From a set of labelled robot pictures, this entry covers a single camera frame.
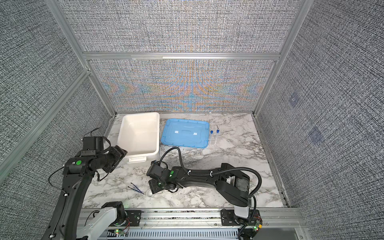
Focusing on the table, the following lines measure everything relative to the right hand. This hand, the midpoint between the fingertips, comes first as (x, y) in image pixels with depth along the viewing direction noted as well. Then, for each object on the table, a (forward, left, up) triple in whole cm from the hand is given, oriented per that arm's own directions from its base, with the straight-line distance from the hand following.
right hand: (153, 186), depth 78 cm
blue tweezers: (+1, +11, -6) cm, 12 cm away
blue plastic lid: (+39, -16, -5) cm, 42 cm away
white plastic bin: (+30, +13, +4) cm, 33 cm away
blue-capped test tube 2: (+29, -32, +9) cm, 44 cm away
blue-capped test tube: (+29, -36, +9) cm, 47 cm away
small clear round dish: (-2, +3, -4) cm, 6 cm away
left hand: (+10, +13, +15) cm, 22 cm away
